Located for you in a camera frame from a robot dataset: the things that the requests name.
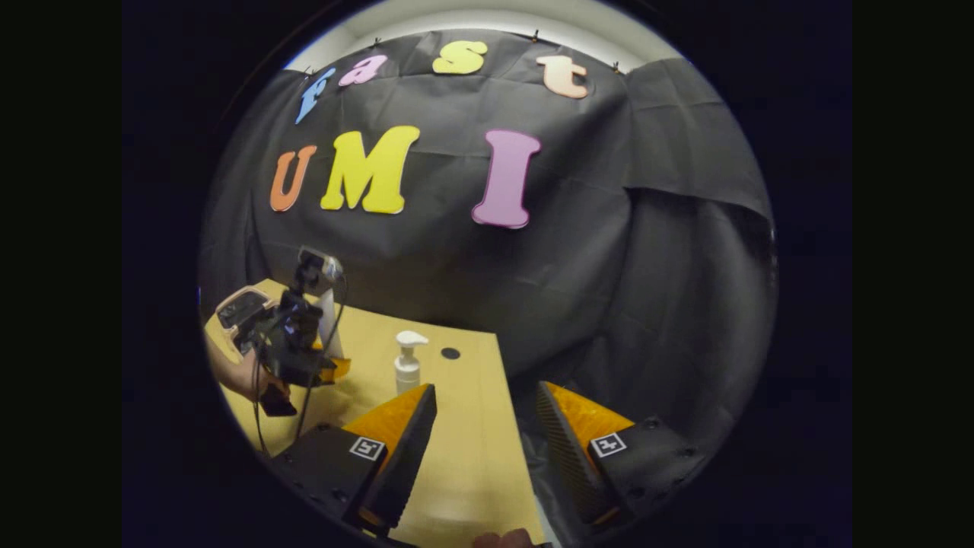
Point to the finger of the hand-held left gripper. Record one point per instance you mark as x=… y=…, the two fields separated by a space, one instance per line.
x=333 y=370

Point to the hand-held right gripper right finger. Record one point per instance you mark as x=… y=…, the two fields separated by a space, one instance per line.
x=567 y=464

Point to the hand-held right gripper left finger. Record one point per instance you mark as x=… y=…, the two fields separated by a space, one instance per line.
x=407 y=464

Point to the white pump bottle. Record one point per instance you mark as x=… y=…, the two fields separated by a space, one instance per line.
x=407 y=373

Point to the black backdrop cloth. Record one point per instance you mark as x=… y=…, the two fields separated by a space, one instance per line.
x=647 y=304

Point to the row of black cloth clips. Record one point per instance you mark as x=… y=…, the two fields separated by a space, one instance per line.
x=535 y=36

